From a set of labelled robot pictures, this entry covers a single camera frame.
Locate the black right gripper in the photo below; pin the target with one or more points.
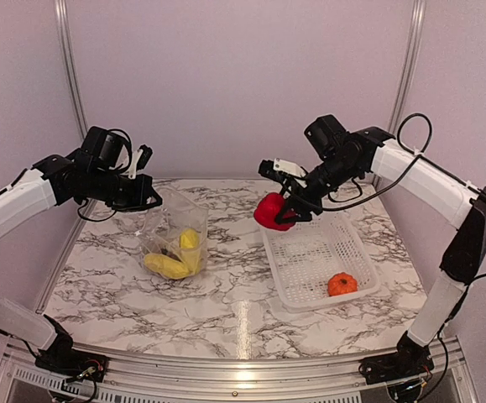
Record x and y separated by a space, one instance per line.
298 197

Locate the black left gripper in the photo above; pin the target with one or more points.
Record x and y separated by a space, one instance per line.
137 200

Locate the red pepper toy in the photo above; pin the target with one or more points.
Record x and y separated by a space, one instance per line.
265 212

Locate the clear zip top bag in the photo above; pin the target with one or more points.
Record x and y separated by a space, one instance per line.
163 225

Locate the yellow pepper toy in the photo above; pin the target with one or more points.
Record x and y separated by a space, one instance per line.
190 250

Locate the yellow corn toy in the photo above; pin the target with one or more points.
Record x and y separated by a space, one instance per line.
166 266

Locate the orange pumpkin toy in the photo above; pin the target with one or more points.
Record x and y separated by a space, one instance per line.
342 284

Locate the red grape bunch toy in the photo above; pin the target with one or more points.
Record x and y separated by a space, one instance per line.
167 252

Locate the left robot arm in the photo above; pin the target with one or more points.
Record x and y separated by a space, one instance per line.
105 168

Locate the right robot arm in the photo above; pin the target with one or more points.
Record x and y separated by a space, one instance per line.
459 205

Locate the white plastic basket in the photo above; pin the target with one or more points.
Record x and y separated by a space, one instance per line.
304 258

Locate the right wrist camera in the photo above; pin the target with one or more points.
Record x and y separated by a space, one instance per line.
277 170

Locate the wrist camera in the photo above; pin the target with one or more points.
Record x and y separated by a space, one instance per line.
277 170
139 160

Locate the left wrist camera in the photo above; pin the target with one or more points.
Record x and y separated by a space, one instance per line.
139 160

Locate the aluminium front rail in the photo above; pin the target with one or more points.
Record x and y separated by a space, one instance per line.
141 377

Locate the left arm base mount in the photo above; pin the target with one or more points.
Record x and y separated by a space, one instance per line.
61 357

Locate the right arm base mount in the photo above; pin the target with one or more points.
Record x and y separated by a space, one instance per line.
408 368

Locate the right aluminium frame post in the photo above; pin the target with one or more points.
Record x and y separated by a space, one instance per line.
410 61

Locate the aluminium frame post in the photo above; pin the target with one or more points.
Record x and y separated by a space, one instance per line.
410 61
64 33

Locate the left aluminium frame post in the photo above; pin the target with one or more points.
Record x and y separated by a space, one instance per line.
64 33

